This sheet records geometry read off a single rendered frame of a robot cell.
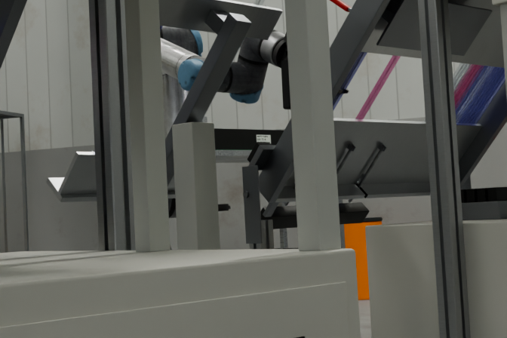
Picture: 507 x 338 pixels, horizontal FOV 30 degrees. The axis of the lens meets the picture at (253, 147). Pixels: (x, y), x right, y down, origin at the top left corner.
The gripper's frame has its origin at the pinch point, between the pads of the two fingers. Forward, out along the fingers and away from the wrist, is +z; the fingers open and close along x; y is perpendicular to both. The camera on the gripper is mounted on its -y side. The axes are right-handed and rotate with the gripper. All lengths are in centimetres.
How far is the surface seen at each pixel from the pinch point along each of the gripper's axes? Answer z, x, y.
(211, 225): 10.9, -36.0, -25.2
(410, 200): -262, 414, -170
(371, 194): -0.9, 24.0, -25.9
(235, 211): -371, 349, -232
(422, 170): -3.6, 44.6, -21.1
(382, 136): -0.9, 20.4, -10.4
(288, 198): -0.8, -4.5, -25.9
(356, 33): 8.1, -10.0, 15.5
